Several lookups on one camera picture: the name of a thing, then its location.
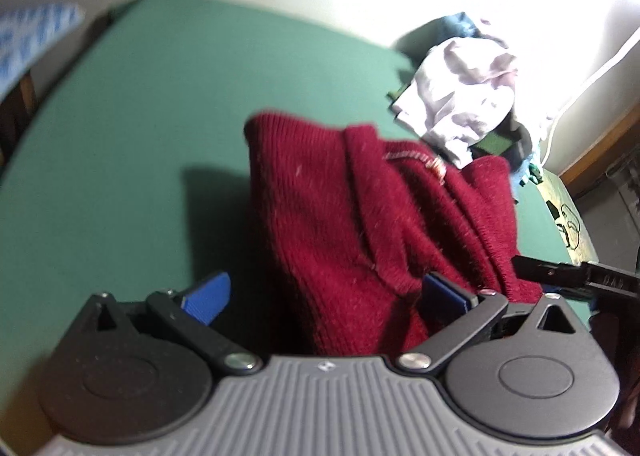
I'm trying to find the blue garment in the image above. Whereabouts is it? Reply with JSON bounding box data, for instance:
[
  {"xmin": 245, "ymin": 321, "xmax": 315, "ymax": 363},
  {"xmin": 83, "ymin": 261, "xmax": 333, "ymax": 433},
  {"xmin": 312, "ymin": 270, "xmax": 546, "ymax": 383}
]
[{"xmin": 438, "ymin": 12, "xmax": 491, "ymax": 41}]

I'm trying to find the dark red knit sweater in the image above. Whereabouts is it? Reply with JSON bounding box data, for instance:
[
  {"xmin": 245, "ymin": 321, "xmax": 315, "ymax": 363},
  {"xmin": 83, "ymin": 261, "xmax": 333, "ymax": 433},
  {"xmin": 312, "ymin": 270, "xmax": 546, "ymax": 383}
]
[{"xmin": 244, "ymin": 112, "xmax": 541, "ymax": 356}]

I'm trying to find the pale patterned bed sheet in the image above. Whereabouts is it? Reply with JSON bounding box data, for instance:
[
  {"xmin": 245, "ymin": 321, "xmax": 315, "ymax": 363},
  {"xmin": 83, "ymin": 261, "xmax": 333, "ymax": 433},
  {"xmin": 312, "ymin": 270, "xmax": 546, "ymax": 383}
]
[{"xmin": 536, "ymin": 170, "xmax": 599, "ymax": 264}]

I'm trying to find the black power adapter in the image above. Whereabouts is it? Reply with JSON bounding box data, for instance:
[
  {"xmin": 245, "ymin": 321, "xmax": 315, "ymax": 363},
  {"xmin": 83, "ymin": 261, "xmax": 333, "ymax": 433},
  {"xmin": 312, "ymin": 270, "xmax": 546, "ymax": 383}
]
[{"xmin": 546, "ymin": 200, "xmax": 560, "ymax": 220}]

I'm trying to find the green table cloth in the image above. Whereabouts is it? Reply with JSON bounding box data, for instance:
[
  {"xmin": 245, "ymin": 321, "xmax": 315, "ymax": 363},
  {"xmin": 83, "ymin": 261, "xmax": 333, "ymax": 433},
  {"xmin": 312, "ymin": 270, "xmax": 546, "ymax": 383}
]
[{"xmin": 0, "ymin": 0, "xmax": 597, "ymax": 406}]

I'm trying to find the wooden wardrobe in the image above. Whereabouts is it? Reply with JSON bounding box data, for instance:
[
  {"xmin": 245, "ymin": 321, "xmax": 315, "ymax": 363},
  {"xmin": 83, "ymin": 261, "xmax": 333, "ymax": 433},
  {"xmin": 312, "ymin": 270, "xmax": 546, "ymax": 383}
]
[{"xmin": 560, "ymin": 104, "xmax": 640, "ymax": 199}]

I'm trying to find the blue white patterned cloth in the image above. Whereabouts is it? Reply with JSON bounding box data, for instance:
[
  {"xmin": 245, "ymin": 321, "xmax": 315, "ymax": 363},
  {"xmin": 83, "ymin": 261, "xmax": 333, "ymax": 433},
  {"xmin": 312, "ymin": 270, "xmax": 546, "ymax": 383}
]
[{"xmin": 0, "ymin": 3, "xmax": 86, "ymax": 100}]

